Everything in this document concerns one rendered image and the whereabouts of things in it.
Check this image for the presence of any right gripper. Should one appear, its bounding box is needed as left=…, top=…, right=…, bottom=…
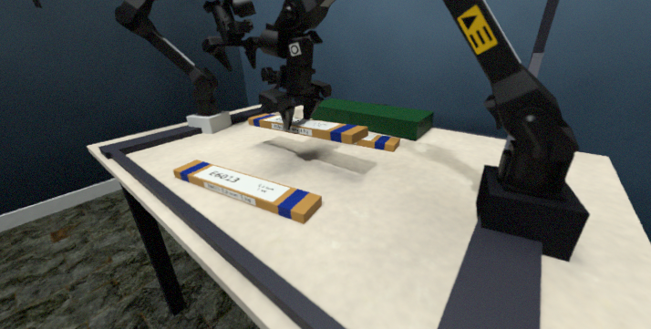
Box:
left=201, top=17, right=260, bottom=72

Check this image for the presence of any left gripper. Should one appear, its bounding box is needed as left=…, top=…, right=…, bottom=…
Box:
left=259, top=62, right=332, bottom=130

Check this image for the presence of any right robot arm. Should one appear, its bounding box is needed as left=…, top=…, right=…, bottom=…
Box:
left=115, top=0, right=256, bottom=117

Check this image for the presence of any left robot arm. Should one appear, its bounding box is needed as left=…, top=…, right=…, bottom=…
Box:
left=259, top=0, right=579, bottom=201

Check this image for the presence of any green flat rectangular platform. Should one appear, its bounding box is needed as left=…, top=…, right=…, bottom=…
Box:
left=311, top=98, right=434, bottom=141

